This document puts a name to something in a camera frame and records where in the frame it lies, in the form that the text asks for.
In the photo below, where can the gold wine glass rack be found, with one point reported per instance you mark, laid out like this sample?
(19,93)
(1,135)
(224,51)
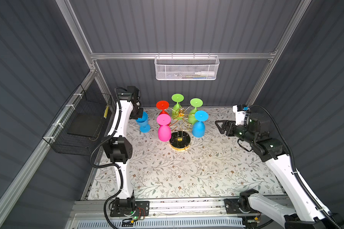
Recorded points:
(180,139)

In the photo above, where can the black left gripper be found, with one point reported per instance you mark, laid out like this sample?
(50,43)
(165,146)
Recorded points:
(138,115)

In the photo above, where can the white wire mesh basket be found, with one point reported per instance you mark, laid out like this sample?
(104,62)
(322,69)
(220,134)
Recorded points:
(183,67)

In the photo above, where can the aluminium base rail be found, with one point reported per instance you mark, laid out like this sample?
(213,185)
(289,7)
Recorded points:
(172,213)

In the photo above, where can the blue wine glass front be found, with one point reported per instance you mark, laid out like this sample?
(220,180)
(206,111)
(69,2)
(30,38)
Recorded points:
(144,123)

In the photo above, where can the black wire basket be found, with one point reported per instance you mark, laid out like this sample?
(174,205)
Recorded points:
(80,127)

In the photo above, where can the blue wine glass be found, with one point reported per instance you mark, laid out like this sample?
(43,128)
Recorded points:
(199,126)
(144,123)

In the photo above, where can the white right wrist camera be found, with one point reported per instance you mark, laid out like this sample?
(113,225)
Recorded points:
(240,112)

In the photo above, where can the red wine glass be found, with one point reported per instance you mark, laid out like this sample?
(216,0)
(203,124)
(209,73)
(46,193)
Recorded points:
(162,106)

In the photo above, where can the green wine glass right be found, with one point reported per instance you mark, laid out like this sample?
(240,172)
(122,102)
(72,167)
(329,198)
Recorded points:
(195,103)

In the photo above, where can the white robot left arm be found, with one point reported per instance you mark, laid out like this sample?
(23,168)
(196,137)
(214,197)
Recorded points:
(119,150)

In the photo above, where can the pink wine glass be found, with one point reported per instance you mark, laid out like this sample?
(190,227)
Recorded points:
(164,131)

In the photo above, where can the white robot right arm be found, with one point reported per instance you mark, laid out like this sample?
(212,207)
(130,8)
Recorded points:
(308,211)

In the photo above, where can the yellow item in black basket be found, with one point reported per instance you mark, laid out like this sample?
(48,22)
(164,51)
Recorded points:
(106,112)

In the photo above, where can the green wine glass back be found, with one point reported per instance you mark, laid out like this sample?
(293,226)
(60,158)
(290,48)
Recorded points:
(178,98)

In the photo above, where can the green wine glass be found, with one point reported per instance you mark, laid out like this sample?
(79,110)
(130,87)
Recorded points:
(195,103)
(178,98)

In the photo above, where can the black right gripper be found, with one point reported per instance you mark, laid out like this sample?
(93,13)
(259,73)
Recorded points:
(231,124)

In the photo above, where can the white marker in basket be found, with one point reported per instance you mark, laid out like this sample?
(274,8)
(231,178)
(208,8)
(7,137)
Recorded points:
(206,73)

